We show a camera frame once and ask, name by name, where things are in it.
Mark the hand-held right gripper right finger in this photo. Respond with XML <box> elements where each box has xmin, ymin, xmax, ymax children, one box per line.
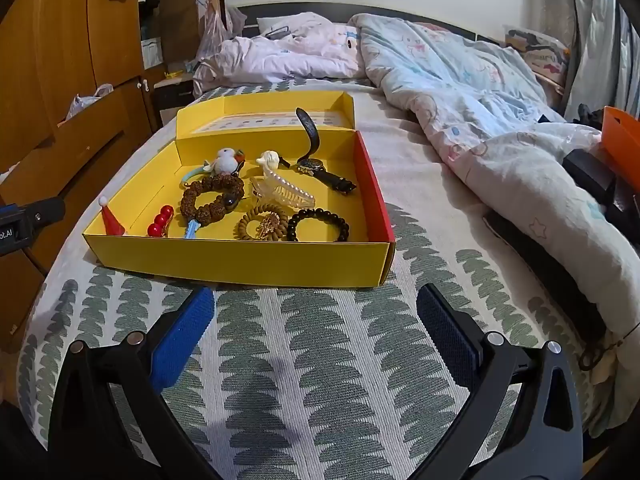
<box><xmin>415</xmin><ymin>284</ymin><xmax>586</xmax><ymax>480</ymax></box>

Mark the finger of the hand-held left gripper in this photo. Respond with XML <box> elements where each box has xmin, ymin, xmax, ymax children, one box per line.
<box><xmin>24</xmin><ymin>198</ymin><xmax>67</xmax><ymax>229</ymax></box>

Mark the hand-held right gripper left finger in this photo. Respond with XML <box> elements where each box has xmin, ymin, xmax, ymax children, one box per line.
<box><xmin>47</xmin><ymin>287</ymin><xmax>223</xmax><ymax>480</ymax></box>

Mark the red santa hat hair clip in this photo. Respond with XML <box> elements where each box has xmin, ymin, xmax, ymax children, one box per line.
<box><xmin>98</xmin><ymin>196</ymin><xmax>127</xmax><ymax>237</ymax></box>

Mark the red bead hair clip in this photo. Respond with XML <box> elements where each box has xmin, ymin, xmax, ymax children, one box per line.
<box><xmin>146</xmin><ymin>205</ymin><xmax>175</xmax><ymax>237</ymax></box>

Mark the tan wooden bead bracelet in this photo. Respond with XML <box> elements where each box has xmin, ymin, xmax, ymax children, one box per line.
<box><xmin>235</xmin><ymin>203</ymin><xmax>291</xmax><ymax>242</ymax></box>

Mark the brown knobbly bead bracelet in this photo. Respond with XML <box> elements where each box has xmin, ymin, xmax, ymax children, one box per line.
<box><xmin>180</xmin><ymin>172</ymin><xmax>246</xmax><ymax>223</ymax></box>

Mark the yellow cardboard box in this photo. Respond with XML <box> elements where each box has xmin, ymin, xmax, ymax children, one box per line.
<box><xmin>82</xmin><ymin>92</ymin><xmax>396</xmax><ymax>288</ymax></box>

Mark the gold hair clip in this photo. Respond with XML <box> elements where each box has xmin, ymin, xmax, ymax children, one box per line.
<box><xmin>256</xmin><ymin>212</ymin><xmax>281</xmax><ymax>238</ymax></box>

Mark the teal hair tie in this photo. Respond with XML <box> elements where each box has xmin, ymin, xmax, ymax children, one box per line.
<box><xmin>180</xmin><ymin>162</ymin><xmax>213</xmax><ymax>186</ymax></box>

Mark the black bead bracelet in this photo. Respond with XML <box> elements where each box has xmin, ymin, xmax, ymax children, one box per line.
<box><xmin>286</xmin><ymin>207</ymin><xmax>351</xmax><ymax>243</ymax></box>

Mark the clear pearl claw hair clip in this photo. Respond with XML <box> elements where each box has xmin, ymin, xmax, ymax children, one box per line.
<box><xmin>250</xmin><ymin>167</ymin><xmax>317</xmax><ymax>209</ymax></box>

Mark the white plush hair clip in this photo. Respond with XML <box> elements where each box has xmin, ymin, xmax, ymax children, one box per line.
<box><xmin>202</xmin><ymin>147</ymin><xmax>246</xmax><ymax>177</ymax></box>

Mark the black strap wristwatch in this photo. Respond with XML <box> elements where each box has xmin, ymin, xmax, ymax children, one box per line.
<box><xmin>295</xmin><ymin>107</ymin><xmax>358</xmax><ymax>195</ymax></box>

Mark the white flower hair clip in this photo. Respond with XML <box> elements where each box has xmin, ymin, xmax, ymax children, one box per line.
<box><xmin>256</xmin><ymin>150</ymin><xmax>292</xmax><ymax>174</ymax></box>

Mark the white plastic bag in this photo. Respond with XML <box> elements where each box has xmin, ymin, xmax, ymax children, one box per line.
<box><xmin>65</xmin><ymin>84</ymin><xmax>113</xmax><ymax>122</ymax></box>

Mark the green leaf patterned bed sheet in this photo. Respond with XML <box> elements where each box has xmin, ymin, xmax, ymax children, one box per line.
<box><xmin>17</xmin><ymin>77</ymin><xmax>608</xmax><ymax>480</ymax></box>

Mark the wooden wardrobe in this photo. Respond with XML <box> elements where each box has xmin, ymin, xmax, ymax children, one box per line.
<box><xmin>0</xmin><ymin>0</ymin><xmax>201</xmax><ymax>351</ymax></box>

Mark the black box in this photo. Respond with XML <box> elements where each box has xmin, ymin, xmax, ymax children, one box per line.
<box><xmin>562</xmin><ymin>150</ymin><xmax>617</xmax><ymax>207</ymax></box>

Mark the pale blue printed quilt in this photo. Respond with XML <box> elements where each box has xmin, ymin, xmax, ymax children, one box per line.
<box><xmin>347</xmin><ymin>12</ymin><xmax>640</xmax><ymax>343</ymax></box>

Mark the hanging clear plastic bag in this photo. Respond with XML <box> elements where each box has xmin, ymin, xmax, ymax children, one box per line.
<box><xmin>196</xmin><ymin>7</ymin><xmax>232</xmax><ymax>63</ymax></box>

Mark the orange box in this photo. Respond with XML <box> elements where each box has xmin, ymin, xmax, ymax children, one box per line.
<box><xmin>600</xmin><ymin>106</ymin><xmax>640</xmax><ymax>191</ymax></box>

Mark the pink white quilt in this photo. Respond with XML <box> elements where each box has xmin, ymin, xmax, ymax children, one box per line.
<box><xmin>192</xmin><ymin>12</ymin><xmax>368</xmax><ymax>96</ymax></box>

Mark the printed pillow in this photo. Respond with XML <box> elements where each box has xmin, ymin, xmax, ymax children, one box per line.
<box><xmin>505</xmin><ymin>25</ymin><xmax>571</xmax><ymax>86</ymax></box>

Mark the dark bed headboard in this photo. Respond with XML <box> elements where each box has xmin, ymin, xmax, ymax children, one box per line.
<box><xmin>234</xmin><ymin>4</ymin><xmax>503</xmax><ymax>43</ymax></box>

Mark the grey curtain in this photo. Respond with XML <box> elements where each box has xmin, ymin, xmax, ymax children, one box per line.
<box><xmin>565</xmin><ymin>0</ymin><xmax>640</xmax><ymax>121</ymax></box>

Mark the dark cord with rings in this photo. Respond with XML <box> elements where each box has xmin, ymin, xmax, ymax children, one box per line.
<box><xmin>579</xmin><ymin>337</ymin><xmax>626</xmax><ymax>372</ymax></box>

